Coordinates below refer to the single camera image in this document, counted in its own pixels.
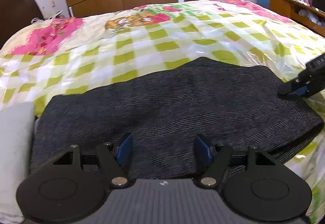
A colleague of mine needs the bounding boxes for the dark checked pants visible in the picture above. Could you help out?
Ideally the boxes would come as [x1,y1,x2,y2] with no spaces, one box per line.
[29,57,325,180]

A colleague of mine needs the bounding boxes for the dark wooden headboard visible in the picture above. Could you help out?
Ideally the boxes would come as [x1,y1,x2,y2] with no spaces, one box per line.
[0,0,45,48]

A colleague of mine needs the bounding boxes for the wooden desk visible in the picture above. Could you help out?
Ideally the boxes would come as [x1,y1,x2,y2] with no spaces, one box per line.
[269,0,325,38]

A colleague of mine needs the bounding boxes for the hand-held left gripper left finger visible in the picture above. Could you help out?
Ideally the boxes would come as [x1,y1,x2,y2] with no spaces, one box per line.
[51,133,134,187]

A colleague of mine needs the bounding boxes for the grey folded cloth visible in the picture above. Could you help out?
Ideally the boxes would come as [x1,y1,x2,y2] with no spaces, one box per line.
[0,102,35,223]

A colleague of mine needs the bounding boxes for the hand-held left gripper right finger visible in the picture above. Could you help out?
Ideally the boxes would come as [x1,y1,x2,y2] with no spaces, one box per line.
[193,134,277,188]

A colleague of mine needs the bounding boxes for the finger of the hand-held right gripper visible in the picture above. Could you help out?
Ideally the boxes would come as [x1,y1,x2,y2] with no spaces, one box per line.
[279,70,325,95]
[295,79,325,98]

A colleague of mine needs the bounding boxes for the printed cartoon quilt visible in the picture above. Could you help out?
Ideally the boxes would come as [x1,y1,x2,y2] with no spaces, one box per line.
[0,0,302,62]

